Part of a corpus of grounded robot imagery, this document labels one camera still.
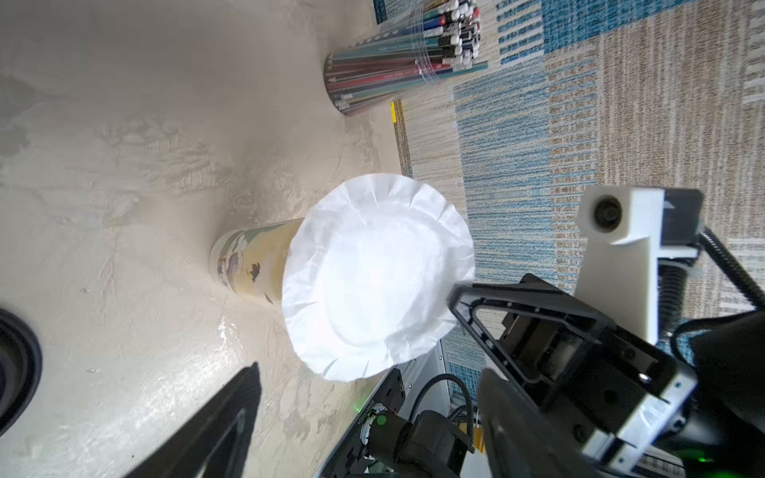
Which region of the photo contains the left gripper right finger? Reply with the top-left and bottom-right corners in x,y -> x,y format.
477,368 -> 610,477

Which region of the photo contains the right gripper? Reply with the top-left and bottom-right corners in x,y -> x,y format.
447,274 -> 698,472

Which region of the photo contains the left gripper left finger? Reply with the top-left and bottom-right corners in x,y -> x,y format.
128,362 -> 262,477

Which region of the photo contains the white leak-proof paper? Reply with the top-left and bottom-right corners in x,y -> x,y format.
282,173 -> 475,382

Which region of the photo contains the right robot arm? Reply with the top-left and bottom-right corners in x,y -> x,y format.
360,230 -> 764,477

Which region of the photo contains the black lid at centre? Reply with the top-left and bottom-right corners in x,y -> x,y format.
0,309 -> 43,435

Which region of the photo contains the paper milk tea cup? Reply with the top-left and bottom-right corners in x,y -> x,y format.
208,219 -> 303,310

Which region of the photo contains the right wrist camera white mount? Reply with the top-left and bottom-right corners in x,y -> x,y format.
575,185 -> 704,344

